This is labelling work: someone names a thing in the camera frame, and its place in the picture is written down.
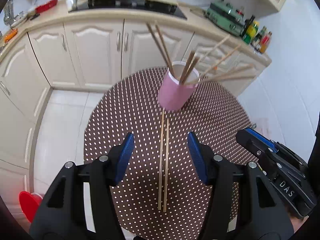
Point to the red plastic stool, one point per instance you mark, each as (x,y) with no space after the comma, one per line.
(29,203)

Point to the red plastic container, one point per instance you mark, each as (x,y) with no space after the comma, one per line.
(42,8)

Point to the brown polka dot tablecloth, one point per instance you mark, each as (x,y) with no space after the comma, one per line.
(131,105)

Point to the orange sponge box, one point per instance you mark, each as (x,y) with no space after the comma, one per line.
(10,35)

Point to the person right hand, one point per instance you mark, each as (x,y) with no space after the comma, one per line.
(296,222)

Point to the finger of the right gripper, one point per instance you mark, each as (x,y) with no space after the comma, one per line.
(267,159)
(263,139)

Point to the lower cream cabinets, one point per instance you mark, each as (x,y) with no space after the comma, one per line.
(92,55)

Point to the black glass stovetop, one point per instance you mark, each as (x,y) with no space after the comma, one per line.
(145,5)

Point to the white mug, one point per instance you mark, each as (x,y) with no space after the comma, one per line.
(72,5)

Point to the green electric cooker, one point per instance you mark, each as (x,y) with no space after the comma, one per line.
(222,14)

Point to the orange sauce bottle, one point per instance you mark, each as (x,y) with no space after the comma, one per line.
(265,42)

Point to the green oil bottle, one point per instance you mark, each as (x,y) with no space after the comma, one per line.
(251,32)

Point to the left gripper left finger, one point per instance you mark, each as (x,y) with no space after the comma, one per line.
(61,214)

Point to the dark glass bottle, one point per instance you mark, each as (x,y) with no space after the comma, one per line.
(248,22)

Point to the dark soy sauce bottle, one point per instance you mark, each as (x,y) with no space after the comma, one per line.
(257,39)

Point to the pink paper cup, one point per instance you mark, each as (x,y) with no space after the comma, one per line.
(172,95)

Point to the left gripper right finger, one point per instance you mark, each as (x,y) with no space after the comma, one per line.
(243,204)

